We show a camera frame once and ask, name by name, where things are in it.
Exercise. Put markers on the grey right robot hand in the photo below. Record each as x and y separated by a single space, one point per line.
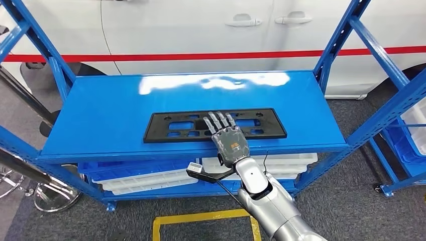
231 146

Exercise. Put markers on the black plastic plate frame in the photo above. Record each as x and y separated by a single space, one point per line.
159 131

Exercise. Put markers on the blue metal shelf rack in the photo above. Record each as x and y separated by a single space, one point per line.
387 190
100 109

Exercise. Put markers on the white plastic bin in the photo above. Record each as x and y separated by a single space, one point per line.
149 190
286 169
419 139
289 159
143 181

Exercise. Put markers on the blue plastic bin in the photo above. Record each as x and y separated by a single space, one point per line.
133 166
404 156

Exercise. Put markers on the white car red stripe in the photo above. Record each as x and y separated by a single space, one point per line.
166 33

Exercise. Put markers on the stanchion with dark base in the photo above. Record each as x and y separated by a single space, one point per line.
50 124

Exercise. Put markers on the chrome chair base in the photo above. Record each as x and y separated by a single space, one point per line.
29 192

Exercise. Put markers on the black camera bracket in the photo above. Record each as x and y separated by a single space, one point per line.
213 176

